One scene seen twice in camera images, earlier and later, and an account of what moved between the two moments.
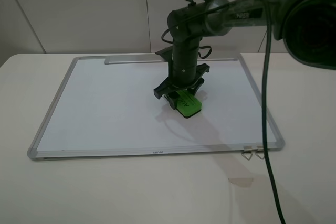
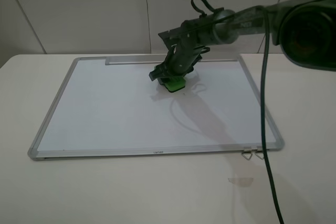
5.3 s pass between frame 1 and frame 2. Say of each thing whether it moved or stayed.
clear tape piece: stayed
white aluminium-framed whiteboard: stayed
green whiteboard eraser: moved
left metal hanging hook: stayed
